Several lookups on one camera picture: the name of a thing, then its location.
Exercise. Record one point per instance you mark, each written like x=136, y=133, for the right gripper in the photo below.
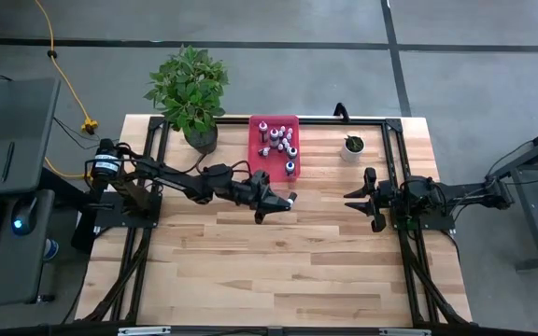
x=377, y=198

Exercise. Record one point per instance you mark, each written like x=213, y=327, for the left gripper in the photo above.
x=259, y=193

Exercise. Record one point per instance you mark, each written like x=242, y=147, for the large blue-capped dye bottle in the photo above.
x=290, y=167

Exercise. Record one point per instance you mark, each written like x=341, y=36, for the large black-capped dye bottle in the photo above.
x=292, y=152

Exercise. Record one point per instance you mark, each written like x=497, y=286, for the large violet dye bottle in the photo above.
x=274, y=138

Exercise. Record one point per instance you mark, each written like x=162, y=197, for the large pink-capped dye bottle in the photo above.
x=263, y=131

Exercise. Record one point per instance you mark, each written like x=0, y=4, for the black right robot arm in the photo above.
x=446, y=198

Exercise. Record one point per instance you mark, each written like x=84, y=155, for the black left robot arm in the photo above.
x=175, y=179

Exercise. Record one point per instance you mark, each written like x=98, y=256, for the pink plastic tray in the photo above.
x=271, y=165

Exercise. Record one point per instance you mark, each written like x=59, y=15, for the succulent in white pot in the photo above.
x=353, y=149

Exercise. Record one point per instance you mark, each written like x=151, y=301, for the black clamp knob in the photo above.
x=341, y=111

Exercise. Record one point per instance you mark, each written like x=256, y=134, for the leafy tree in black pot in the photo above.
x=189, y=88

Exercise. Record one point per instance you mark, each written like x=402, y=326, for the black computer mouse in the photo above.
x=23, y=219

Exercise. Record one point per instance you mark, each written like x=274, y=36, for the black pen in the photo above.
x=8, y=162

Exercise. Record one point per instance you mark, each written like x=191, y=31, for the dark grey desk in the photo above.
x=17, y=116

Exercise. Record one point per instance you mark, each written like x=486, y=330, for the silver aluminium bracket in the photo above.
x=404, y=331
x=143, y=331

